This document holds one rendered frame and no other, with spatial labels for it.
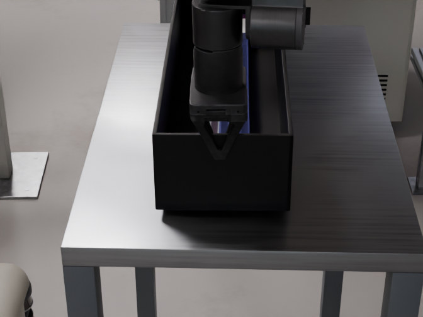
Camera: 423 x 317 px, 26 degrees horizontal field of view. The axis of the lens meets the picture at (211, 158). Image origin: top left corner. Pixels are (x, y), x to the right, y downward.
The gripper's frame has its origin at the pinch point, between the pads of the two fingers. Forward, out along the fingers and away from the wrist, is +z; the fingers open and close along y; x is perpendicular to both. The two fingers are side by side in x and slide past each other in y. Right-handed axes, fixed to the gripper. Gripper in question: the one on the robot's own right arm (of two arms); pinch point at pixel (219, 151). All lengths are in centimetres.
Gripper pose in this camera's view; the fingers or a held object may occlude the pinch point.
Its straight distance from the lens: 112.6
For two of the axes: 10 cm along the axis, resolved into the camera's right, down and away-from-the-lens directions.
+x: -10.0, 0.1, 0.3
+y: 0.2, -5.2, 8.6
